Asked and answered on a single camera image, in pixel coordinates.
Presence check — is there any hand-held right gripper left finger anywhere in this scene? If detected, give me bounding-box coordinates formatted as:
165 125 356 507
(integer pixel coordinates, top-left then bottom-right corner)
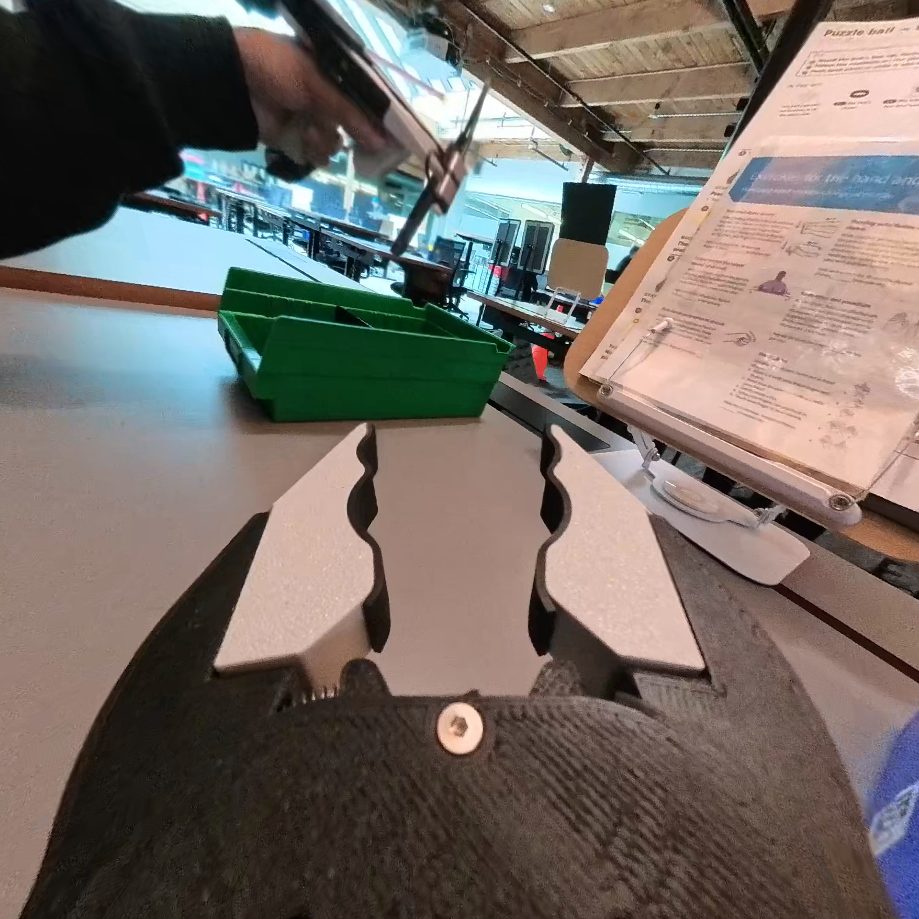
214 422 392 696

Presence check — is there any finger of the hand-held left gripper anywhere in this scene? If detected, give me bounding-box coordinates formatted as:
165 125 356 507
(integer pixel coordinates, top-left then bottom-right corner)
390 146 472 259
447 78 493 160

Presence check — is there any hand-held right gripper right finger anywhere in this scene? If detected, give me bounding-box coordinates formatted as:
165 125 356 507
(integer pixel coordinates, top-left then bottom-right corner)
528 424 707 694

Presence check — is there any green plastic bin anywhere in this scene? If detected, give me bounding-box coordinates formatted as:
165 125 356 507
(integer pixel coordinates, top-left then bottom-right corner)
217 266 516 424

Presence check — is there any person's left forearm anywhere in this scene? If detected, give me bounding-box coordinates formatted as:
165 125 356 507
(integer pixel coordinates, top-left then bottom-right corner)
0 0 261 261

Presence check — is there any grey desk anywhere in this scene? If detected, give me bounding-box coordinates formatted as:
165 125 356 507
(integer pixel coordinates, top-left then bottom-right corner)
0 287 919 919

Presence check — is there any person's left hand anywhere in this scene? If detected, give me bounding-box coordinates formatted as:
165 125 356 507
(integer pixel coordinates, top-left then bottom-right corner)
233 29 389 169

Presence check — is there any white stand base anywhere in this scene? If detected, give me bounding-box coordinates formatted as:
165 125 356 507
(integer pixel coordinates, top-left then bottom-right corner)
625 425 812 587

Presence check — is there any black hanging panel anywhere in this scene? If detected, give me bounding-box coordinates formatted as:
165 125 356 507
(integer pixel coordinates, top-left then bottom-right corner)
560 182 617 245

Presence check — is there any wooden work table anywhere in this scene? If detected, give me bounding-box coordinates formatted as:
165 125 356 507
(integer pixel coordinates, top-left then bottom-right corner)
465 289 598 342

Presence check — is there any wooden board on stand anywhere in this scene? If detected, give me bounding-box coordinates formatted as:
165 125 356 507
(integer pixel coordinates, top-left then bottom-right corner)
548 237 610 317

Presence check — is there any wooden document board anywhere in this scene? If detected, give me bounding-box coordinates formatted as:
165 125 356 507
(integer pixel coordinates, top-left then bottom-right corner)
563 208 919 564

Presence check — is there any white instruction sheet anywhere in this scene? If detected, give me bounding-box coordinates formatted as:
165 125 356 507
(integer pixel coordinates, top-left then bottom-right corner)
750 20 919 169

